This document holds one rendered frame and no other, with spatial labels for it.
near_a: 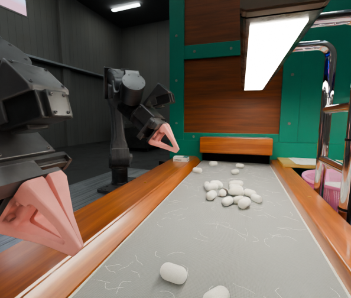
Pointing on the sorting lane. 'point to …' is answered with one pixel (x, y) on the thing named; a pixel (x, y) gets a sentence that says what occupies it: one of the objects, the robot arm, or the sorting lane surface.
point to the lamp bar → (268, 13)
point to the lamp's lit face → (269, 49)
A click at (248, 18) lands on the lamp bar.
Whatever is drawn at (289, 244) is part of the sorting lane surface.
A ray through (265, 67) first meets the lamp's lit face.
